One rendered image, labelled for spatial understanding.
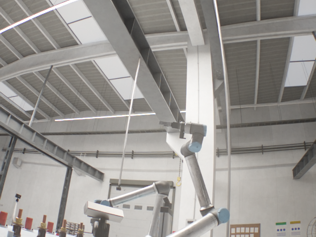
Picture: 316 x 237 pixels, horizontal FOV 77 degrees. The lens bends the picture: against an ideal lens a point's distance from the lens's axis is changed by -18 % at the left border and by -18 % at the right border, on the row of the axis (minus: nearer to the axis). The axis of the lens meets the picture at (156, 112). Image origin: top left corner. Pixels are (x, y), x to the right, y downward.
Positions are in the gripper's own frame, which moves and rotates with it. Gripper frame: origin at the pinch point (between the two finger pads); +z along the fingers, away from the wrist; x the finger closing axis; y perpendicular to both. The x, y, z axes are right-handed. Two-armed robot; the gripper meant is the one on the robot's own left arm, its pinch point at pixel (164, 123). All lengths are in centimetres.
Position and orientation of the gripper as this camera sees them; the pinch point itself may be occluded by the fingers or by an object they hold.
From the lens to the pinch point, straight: 188.7
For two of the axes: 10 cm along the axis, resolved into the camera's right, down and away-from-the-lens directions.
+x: -3.0, -1.4, -9.4
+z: -9.4, -1.4, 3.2
